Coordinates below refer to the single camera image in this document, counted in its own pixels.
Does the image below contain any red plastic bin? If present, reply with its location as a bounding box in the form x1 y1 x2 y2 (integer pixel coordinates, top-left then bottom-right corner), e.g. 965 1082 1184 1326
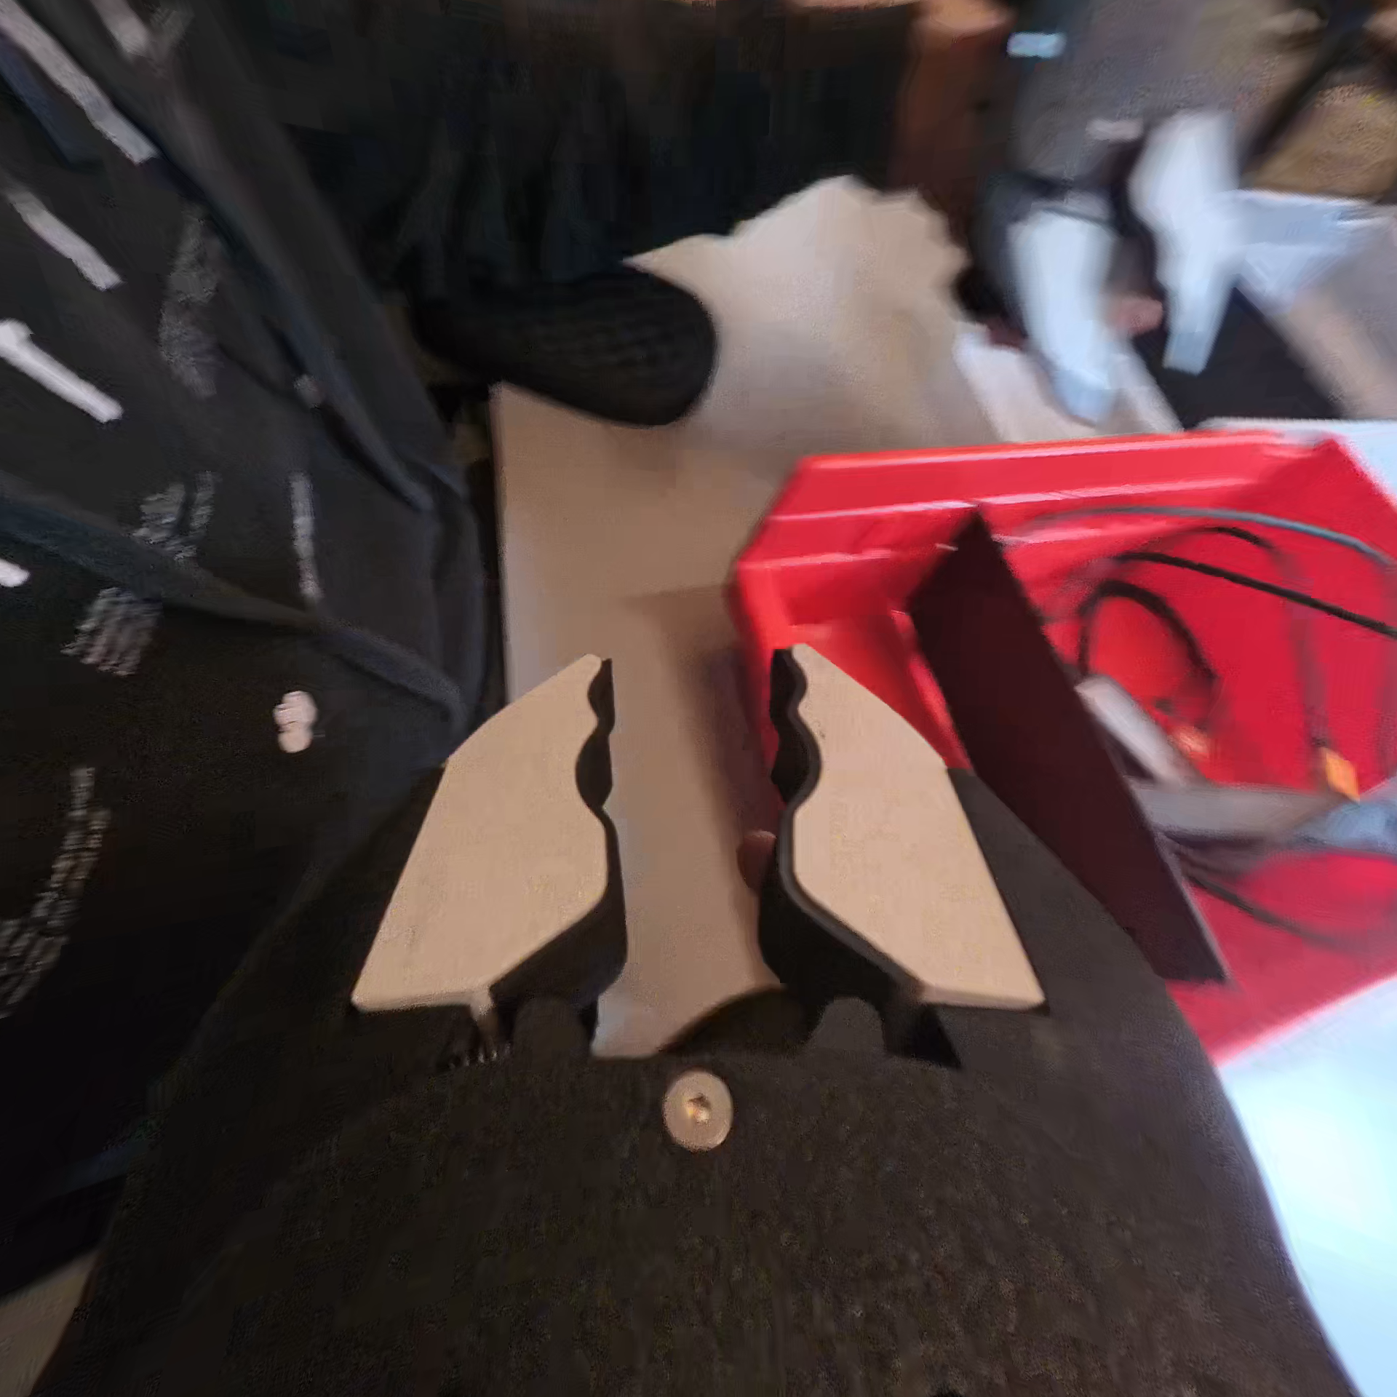
730 430 1397 1064

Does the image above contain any grey multi-port usb hub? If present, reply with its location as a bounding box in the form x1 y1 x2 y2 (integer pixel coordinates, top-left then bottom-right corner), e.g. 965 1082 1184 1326
1075 674 1361 847

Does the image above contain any person's left forearm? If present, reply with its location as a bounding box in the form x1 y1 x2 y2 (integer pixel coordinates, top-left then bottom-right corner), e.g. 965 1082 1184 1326
252 0 919 307

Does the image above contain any black textured rounded object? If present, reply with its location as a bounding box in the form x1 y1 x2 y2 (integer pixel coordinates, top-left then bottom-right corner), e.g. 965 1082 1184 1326
416 266 720 429

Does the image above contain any black divider panel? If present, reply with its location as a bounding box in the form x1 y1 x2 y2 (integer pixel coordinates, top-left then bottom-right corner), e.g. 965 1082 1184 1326
909 512 1230 983

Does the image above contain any long black hub cable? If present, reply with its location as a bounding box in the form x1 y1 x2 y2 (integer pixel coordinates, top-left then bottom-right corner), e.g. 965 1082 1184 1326
1006 506 1397 644

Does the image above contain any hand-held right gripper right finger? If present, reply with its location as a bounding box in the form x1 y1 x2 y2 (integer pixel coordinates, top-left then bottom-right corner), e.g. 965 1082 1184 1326
757 644 1048 1010

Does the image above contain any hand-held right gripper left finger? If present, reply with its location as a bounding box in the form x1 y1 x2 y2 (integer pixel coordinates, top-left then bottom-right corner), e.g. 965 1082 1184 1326
352 655 629 1017

